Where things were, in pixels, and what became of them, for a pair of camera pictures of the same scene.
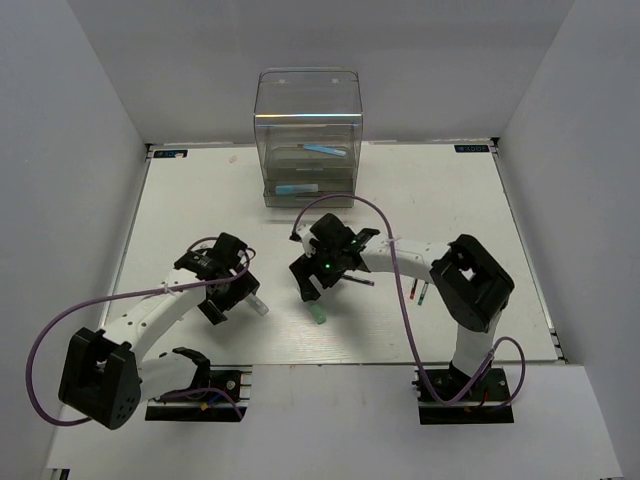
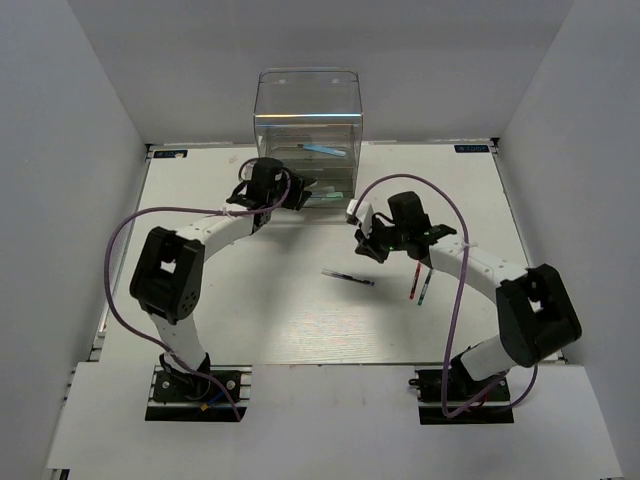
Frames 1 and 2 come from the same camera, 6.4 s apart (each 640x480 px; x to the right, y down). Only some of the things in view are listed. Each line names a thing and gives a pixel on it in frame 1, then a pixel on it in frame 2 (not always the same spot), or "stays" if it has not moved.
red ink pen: (412, 293) stays
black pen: (355, 279) stays
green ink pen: (423, 293) stays
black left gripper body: (243, 283) to (295, 192)
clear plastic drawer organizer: (309, 125) stays
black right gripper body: (321, 261) to (383, 238)
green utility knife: (319, 313) to (329, 196)
